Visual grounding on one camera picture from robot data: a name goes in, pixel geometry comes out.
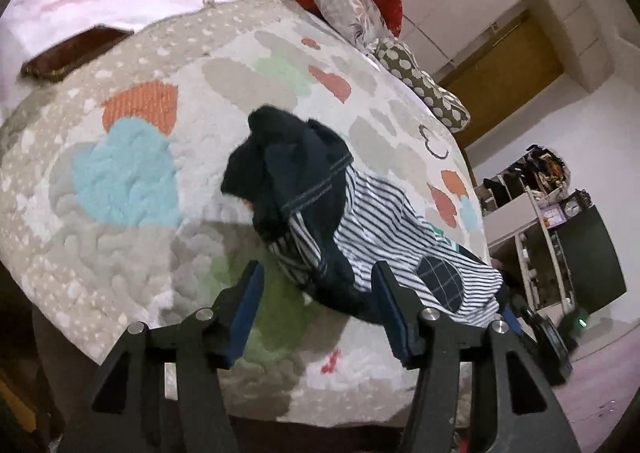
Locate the navy striped child pant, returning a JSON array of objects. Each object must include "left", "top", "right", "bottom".
[{"left": 220, "top": 105, "right": 502, "bottom": 327}]

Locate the black cabinet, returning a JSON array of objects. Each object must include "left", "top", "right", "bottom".
[{"left": 551, "top": 206, "right": 627, "bottom": 313}]

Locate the white cluttered shelf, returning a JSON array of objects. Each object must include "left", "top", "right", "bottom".
[{"left": 475, "top": 144, "right": 592, "bottom": 324}]

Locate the heart pattern quilted blanket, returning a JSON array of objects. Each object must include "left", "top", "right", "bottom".
[{"left": 1, "top": 0, "right": 488, "bottom": 427}]

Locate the olive polka dot pillow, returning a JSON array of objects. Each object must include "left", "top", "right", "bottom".
[{"left": 372, "top": 37, "right": 471, "bottom": 133}]

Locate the wooden door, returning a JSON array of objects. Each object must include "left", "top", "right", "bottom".
[{"left": 440, "top": 11, "right": 564, "bottom": 148}]

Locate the brown smartphone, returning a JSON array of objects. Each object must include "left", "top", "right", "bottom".
[{"left": 21, "top": 25, "right": 134, "bottom": 82}]

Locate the pink white bedsheet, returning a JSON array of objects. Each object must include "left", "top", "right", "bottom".
[{"left": 1, "top": 0, "right": 238, "bottom": 120}]

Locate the floral grey pillow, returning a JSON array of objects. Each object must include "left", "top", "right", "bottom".
[{"left": 314, "top": 0, "right": 393, "bottom": 52}]

